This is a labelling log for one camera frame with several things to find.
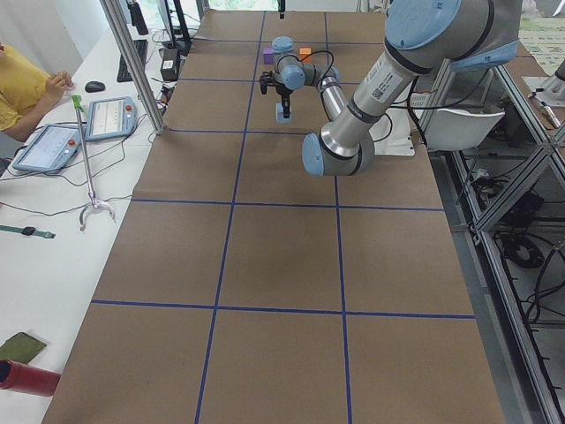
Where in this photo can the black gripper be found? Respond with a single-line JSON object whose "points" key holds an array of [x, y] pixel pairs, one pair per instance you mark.
{"points": [[282, 91]]}

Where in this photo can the light blue foam block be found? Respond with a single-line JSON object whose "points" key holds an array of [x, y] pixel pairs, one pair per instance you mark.
{"points": [[283, 114]]}

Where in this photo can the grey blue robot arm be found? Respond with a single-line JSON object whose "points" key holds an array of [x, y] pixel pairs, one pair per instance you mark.
{"points": [[419, 35]]}

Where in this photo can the purple foam block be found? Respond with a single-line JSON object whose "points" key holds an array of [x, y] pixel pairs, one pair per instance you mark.
{"points": [[268, 55]]}

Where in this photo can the orange foam block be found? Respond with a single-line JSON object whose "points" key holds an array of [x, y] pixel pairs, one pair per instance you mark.
{"points": [[304, 54]]}

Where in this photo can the black power adapter box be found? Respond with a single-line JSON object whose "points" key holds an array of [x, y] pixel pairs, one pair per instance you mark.
{"points": [[170, 64]]}

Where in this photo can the teach pendant tablet far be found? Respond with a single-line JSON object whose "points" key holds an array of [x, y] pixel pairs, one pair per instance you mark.
{"points": [[111, 118]]}

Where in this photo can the teach pendant tablet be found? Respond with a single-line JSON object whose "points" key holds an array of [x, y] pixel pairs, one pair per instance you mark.
{"points": [[111, 118], [50, 150]]}

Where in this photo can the white plastic chair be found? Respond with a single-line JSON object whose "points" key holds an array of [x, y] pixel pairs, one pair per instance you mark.
{"points": [[453, 130]]}

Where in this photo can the black computer mouse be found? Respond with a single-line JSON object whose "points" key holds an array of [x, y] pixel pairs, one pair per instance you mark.
{"points": [[94, 86]]}

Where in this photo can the reacher grabber stick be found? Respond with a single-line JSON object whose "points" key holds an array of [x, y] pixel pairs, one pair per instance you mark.
{"points": [[94, 205]]}

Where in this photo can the teach pendant tablet near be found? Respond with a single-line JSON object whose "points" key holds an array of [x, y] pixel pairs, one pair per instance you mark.
{"points": [[50, 150]]}

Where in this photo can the person in yellow shirt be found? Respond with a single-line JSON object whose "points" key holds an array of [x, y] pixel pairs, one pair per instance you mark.
{"points": [[28, 93]]}

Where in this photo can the green cloth pouch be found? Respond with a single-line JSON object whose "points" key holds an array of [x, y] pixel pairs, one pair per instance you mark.
{"points": [[21, 348]]}

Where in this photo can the red bottle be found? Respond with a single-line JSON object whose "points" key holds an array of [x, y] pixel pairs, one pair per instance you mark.
{"points": [[23, 378]]}

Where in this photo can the aluminium frame post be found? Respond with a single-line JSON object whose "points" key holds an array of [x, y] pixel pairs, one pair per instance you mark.
{"points": [[121, 32]]}

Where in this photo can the green strap wristwatch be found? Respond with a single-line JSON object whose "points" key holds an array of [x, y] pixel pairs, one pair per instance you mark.
{"points": [[28, 231]]}

